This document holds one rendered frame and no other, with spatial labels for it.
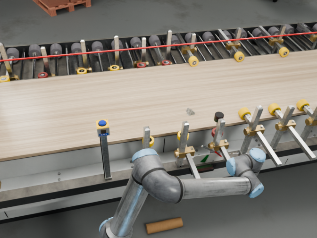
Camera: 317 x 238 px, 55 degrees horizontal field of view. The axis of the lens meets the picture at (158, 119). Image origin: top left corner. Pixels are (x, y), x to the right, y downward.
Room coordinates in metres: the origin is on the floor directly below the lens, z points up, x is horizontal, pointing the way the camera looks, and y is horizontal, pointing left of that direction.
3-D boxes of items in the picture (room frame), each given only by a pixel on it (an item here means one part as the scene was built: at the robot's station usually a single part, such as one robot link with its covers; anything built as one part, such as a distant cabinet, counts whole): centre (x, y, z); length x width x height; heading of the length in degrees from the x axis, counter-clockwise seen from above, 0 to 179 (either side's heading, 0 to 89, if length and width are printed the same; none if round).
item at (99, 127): (1.21, 0.32, 1.18); 0.07 x 0.07 x 0.08; 17
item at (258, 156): (1.10, -0.55, 1.13); 0.10 x 0.09 x 0.12; 115
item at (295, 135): (1.53, -0.95, 0.95); 0.50 x 0.04 x 0.04; 17
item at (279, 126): (1.59, -0.91, 0.95); 0.13 x 0.06 x 0.05; 107
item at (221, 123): (1.44, -0.41, 0.87); 0.03 x 0.03 x 0.48; 17
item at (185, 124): (1.36, -0.17, 0.89); 0.03 x 0.03 x 0.48; 17
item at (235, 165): (1.04, -0.46, 1.14); 0.12 x 0.12 x 0.09; 25
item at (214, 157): (1.40, -0.39, 0.75); 0.26 x 0.01 x 0.10; 107
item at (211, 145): (1.45, -0.43, 0.85); 0.13 x 0.06 x 0.05; 107
